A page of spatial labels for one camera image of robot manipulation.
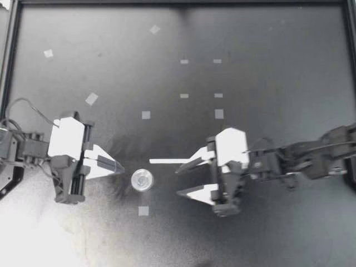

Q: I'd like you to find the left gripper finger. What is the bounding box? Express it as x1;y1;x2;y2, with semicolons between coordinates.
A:
83;159;126;180
83;144;125;171

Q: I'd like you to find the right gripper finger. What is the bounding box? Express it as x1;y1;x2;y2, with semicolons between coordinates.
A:
174;146;215;175
175;184;221;207

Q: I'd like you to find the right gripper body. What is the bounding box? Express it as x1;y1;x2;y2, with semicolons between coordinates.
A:
206;135;251;218

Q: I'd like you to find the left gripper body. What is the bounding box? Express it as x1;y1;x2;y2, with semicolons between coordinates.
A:
51;110;95;206

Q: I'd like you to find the clear plastic cup with lid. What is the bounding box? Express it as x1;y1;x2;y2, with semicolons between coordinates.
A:
130;168;155;193

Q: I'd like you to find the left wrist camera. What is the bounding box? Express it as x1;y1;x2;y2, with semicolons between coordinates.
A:
47;116;86;158

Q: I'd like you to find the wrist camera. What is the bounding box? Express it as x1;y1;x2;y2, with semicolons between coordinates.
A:
47;116;86;158
215;127;250;169

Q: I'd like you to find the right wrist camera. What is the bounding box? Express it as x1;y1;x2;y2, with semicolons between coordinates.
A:
215;127;250;169

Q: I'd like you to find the grey cable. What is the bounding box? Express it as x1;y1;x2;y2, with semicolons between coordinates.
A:
4;97;60;129

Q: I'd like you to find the black frame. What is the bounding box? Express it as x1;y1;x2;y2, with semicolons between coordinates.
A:
0;0;356;127

